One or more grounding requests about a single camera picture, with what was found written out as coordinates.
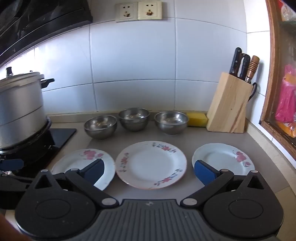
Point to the black gas stove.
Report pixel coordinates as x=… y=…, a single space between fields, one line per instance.
x=60 y=139

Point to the pink plastic bag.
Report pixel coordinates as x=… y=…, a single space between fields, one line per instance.
x=286 y=102

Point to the black range hood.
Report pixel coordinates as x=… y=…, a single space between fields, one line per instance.
x=34 y=20

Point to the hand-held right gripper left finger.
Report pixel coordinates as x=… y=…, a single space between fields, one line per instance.
x=96 y=170

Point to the aluminium pressure cooker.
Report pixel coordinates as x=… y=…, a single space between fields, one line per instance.
x=20 y=111

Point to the person's right hand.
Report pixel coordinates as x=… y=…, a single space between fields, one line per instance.
x=9 y=229

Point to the stainless steel bowl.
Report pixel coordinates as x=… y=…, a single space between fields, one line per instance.
x=171 y=122
x=134 y=119
x=100 y=126

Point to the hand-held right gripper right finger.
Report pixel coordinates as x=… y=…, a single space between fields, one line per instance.
x=204 y=171

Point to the wooden knife block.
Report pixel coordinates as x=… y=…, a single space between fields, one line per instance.
x=227 y=104

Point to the yellow sponge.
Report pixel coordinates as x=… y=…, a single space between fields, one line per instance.
x=196 y=120

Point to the cream wall socket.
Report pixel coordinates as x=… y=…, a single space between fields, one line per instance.
x=149 y=10

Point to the white wall socket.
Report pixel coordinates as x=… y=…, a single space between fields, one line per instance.
x=126 y=12

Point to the large floral white plate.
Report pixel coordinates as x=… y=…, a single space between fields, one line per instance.
x=150 y=164

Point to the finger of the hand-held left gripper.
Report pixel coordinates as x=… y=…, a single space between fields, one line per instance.
x=13 y=183
x=11 y=164

